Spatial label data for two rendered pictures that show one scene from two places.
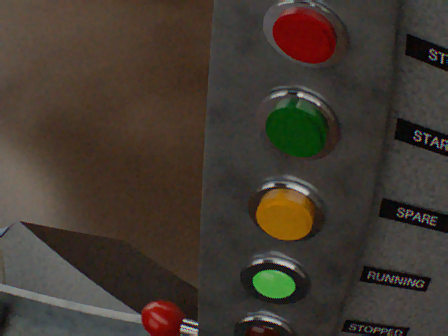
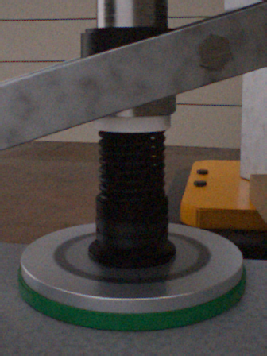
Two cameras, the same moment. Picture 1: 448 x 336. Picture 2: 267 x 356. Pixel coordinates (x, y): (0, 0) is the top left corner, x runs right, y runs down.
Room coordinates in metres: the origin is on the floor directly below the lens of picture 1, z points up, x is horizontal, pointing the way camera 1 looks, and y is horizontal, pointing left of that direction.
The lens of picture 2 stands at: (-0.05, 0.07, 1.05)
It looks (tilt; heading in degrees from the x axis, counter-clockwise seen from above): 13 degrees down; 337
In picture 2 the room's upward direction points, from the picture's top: straight up
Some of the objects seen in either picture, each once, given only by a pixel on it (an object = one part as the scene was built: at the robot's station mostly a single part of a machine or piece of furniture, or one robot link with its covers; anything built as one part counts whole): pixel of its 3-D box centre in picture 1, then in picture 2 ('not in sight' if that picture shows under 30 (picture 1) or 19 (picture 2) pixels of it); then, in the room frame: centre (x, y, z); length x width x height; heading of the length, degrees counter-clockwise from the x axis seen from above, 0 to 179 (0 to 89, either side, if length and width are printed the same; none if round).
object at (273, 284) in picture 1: (275, 281); not in sight; (0.31, -0.03, 1.34); 0.02 x 0.01 x 0.02; 75
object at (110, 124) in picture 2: not in sight; (132, 108); (0.41, -0.13, 1.01); 0.07 x 0.07 x 0.04
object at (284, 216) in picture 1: (286, 214); not in sight; (0.31, -0.03, 1.39); 0.03 x 0.01 x 0.03; 75
